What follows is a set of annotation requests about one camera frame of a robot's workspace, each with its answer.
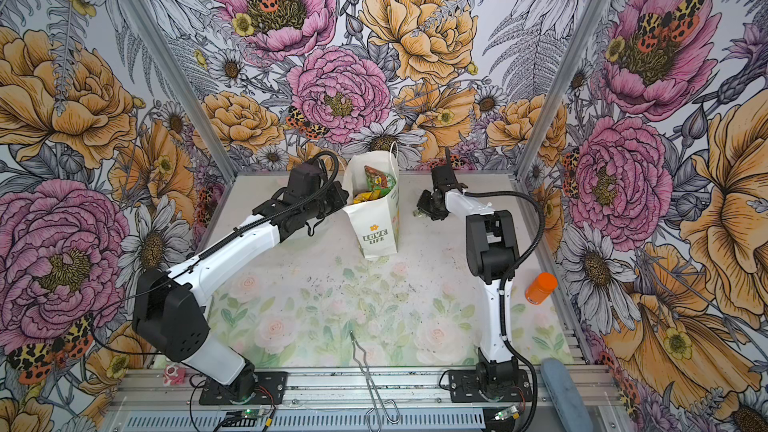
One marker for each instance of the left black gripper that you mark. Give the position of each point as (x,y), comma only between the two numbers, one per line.
(340,198)

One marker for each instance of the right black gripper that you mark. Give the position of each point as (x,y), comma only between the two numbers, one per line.
(423,206)

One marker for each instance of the green snack packet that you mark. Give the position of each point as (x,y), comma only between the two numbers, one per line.
(379,181)

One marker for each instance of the white paper bag Love Life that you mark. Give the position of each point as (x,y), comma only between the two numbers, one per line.
(375,224)

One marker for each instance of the yellow snack packet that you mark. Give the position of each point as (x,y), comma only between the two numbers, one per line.
(369,196)

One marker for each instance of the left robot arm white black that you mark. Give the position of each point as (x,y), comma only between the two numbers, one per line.
(168,311)

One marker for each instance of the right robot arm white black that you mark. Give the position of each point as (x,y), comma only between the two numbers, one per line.
(491,248)

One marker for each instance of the small pink toy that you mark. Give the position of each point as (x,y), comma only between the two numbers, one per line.
(174,375)

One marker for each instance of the left green circuit board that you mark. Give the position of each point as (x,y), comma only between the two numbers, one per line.
(249,416)

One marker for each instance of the green circuit board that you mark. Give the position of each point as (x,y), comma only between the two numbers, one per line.
(511,412)
(249,416)

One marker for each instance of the right green circuit board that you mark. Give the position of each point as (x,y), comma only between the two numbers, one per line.
(511,412)

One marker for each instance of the grey padded object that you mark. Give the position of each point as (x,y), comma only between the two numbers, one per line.
(565,397)

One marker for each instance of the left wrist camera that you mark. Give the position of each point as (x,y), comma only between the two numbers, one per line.
(304,180)

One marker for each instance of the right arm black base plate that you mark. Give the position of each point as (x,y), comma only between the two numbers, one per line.
(473,386)

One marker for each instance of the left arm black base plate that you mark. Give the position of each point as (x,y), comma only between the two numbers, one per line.
(257,388)

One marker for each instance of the aluminium front rail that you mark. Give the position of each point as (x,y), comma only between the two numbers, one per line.
(325,399)

